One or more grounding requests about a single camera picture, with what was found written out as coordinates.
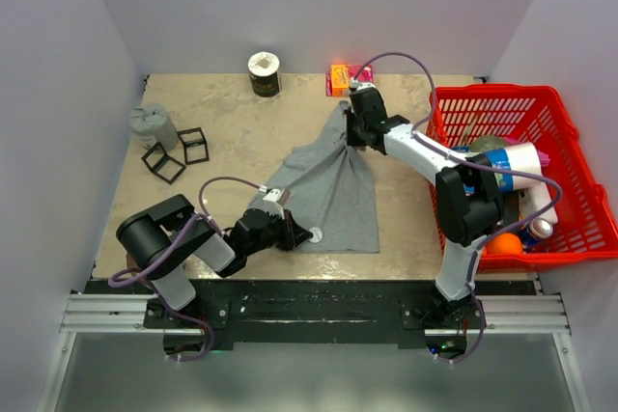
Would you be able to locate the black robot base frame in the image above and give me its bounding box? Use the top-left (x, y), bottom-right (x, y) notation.
top-left (142, 278), bottom-right (489, 351)

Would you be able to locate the silver drink can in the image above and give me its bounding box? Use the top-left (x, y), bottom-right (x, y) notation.
top-left (520, 217), bottom-right (553, 248)

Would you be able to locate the green round fruit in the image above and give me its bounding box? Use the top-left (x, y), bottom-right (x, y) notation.
top-left (469, 135), bottom-right (510, 152)

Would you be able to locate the black brooch display case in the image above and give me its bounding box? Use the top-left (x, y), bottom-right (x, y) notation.
top-left (177, 127), bottom-right (210, 165)

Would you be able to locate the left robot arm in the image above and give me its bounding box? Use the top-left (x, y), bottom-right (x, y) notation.
top-left (108, 189), bottom-right (315, 327)

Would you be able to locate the round iridescent brooch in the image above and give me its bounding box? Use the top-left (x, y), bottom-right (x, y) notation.
top-left (309, 227), bottom-right (323, 243)

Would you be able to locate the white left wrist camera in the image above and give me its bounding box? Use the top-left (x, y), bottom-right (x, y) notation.
top-left (260, 185), bottom-right (290, 217)

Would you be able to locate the toilet paper roll black wrapper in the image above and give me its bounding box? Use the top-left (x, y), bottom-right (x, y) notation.
top-left (247, 51), bottom-right (281, 97)

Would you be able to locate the brown wooden block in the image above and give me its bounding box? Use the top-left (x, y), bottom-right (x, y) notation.
top-left (126, 254), bottom-right (140, 272)

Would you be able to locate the blue white wipes roll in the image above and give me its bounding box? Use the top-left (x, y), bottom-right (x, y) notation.
top-left (484, 142), bottom-right (542, 192)

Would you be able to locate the grey paper roll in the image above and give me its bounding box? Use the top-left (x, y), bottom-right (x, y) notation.
top-left (129, 102), bottom-right (179, 151)

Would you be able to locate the pink packet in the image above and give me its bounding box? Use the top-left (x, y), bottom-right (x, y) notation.
top-left (537, 151), bottom-right (550, 167)

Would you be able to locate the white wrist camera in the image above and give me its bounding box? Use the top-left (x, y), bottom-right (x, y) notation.
top-left (349, 79), bottom-right (376, 95)
top-left (260, 185), bottom-right (290, 217)

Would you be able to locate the red plastic basket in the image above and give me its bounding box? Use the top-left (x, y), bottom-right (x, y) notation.
top-left (426, 84), bottom-right (617, 273)

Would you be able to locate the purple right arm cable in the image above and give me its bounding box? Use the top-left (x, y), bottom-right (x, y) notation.
top-left (354, 52), bottom-right (564, 365)

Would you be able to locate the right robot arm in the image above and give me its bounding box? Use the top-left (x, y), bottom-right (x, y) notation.
top-left (345, 84), bottom-right (504, 328)

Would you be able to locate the grey sleeveless shirt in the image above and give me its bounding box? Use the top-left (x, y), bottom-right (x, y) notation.
top-left (266, 104), bottom-right (379, 254)

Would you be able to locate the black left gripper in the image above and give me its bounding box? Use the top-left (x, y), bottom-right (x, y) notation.
top-left (245, 207), bottom-right (312, 257)

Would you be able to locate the orange fruit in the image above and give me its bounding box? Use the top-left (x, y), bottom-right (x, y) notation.
top-left (484, 233), bottom-right (523, 256)

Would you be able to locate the orange pink snack box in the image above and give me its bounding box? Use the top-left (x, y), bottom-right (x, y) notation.
top-left (325, 64), bottom-right (374, 97)

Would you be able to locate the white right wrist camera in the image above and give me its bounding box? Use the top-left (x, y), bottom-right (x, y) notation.
top-left (349, 79), bottom-right (376, 95)

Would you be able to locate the white box in basket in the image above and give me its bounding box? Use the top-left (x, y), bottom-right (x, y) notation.
top-left (519, 181), bottom-right (551, 219)

